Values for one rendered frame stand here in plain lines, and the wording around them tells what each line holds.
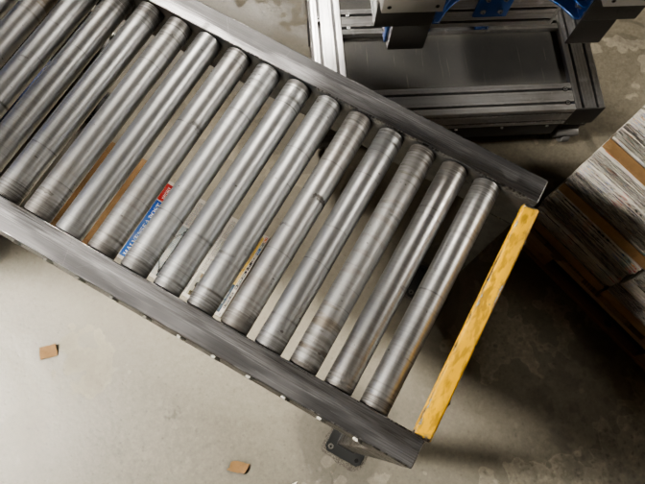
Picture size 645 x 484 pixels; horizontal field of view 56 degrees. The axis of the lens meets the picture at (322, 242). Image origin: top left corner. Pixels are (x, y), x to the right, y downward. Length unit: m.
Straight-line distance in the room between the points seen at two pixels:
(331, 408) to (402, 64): 1.20
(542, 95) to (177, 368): 1.32
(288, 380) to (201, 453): 0.84
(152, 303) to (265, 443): 0.85
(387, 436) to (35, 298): 1.25
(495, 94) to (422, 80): 0.22
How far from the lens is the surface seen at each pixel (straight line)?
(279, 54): 1.19
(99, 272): 1.06
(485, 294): 1.03
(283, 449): 1.78
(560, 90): 2.01
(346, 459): 1.78
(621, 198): 1.55
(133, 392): 1.83
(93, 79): 1.21
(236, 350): 0.99
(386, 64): 1.91
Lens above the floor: 1.78
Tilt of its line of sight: 72 degrees down
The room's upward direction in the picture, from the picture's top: 10 degrees clockwise
